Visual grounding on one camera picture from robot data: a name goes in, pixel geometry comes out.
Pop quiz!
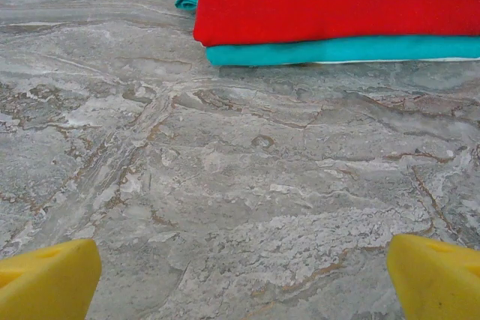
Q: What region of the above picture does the teal folded t-shirt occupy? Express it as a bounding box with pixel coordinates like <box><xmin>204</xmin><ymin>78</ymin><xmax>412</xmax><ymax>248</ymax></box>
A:
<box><xmin>174</xmin><ymin>0</ymin><xmax>480</xmax><ymax>67</ymax></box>

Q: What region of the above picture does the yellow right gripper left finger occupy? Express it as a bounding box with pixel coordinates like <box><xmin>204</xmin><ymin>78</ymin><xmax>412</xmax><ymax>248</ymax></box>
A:
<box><xmin>0</xmin><ymin>238</ymin><xmax>102</xmax><ymax>320</ymax></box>

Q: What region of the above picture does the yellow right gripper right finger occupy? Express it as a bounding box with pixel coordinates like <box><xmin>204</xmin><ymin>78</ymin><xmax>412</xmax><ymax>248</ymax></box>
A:
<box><xmin>387</xmin><ymin>233</ymin><xmax>480</xmax><ymax>320</ymax></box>

